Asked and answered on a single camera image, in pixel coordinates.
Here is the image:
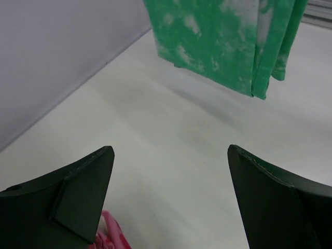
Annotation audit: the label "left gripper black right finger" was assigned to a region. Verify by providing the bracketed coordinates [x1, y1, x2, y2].
[227, 145, 331, 248]

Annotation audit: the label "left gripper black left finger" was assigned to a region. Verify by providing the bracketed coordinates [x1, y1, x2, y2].
[1, 146, 115, 248]

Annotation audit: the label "green white patterned trousers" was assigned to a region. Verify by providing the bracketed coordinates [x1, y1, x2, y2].
[145, 0, 307, 99]

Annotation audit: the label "pink red garment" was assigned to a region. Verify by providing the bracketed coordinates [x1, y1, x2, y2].
[88, 210, 131, 249]

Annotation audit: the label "right aluminium frame posts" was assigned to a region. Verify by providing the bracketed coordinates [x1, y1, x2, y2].
[302, 0, 332, 29]

